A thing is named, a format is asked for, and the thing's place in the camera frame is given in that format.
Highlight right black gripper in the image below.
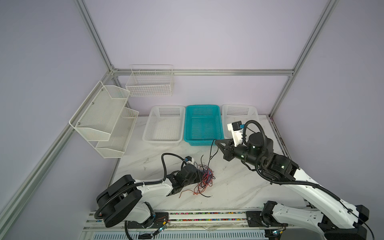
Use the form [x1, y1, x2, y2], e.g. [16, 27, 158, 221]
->
[212, 136, 262, 168]

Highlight red blue black cables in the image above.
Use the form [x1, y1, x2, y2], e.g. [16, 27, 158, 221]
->
[179, 154, 216, 199]

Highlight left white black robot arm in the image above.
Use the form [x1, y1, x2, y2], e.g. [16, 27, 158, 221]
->
[94, 153, 203, 240]

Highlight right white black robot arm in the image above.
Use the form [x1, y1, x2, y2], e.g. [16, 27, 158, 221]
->
[213, 120, 374, 240]

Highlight right white plastic basket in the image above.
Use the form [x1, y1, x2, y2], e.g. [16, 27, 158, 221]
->
[222, 104, 261, 139]

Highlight white plastic basket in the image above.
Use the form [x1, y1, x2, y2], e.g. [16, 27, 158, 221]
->
[142, 105, 186, 146]
[222, 104, 261, 139]

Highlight teal plastic basket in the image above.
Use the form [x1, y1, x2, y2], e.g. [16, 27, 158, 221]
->
[184, 105, 224, 146]

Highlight left white plastic basket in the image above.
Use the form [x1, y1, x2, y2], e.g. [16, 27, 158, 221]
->
[142, 105, 186, 146]

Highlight lower white mesh shelf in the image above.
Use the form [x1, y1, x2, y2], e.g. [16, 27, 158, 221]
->
[96, 108, 139, 159]

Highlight white mesh shelf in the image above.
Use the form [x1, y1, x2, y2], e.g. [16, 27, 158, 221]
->
[69, 84, 130, 142]
[96, 108, 139, 159]

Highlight upper white mesh shelf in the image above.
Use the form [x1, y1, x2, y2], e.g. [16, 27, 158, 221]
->
[69, 84, 130, 142]

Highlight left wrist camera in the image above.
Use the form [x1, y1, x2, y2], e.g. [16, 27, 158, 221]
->
[184, 156, 195, 165]

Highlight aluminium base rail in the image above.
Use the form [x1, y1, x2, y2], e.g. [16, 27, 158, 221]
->
[80, 206, 323, 240]

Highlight white wire wall basket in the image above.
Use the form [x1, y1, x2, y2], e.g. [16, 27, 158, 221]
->
[126, 65, 174, 97]

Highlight aluminium frame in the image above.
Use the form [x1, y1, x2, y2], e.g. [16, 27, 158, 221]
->
[0, 0, 340, 229]

